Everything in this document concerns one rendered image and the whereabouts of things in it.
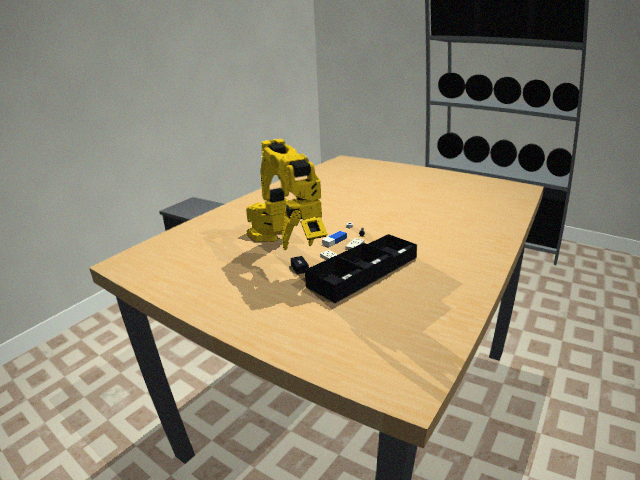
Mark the white domino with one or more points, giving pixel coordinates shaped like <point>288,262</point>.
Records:
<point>328,254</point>
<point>354,242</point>

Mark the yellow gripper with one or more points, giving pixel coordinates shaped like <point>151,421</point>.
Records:
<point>309,212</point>

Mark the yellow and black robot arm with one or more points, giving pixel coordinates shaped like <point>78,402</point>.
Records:
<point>284,161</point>

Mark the black 9v battery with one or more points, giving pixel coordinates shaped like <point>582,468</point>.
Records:
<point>299,264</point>

